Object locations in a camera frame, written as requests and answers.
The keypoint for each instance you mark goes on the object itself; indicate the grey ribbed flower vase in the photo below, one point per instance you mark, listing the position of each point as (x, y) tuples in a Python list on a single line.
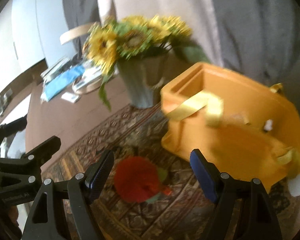
[(143, 79)]

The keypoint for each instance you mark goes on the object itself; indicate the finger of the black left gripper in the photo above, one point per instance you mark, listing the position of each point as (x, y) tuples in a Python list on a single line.
[(44, 151), (13, 127)]

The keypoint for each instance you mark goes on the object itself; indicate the blue cloth on table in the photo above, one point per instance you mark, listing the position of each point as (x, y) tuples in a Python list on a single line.
[(60, 82)]

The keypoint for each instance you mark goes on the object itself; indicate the grey draped curtain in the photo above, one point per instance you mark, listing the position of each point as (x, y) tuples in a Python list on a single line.
[(258, 38)]

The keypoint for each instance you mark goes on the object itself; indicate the red fluffy plush toy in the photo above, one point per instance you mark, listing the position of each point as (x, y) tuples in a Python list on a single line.
[(138, 180)]

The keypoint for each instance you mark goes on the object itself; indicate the orange plastic storage box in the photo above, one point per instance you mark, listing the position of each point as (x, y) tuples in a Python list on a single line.
[(222, 113)]

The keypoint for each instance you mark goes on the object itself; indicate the mickey mouse plush toy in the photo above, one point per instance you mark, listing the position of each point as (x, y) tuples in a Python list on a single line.
[(268, 126)]

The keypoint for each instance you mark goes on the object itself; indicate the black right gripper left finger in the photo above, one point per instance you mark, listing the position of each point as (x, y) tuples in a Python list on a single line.
[(47, 219)]

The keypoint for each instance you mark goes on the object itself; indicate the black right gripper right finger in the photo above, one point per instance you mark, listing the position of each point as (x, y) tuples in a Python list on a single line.
[(230, 194)]

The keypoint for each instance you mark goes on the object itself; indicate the sunflower bouquet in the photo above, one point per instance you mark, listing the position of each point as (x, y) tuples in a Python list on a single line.
[(138, 37)]

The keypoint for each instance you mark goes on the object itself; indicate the small white box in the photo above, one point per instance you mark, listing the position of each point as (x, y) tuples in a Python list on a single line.
[(70, 97)]

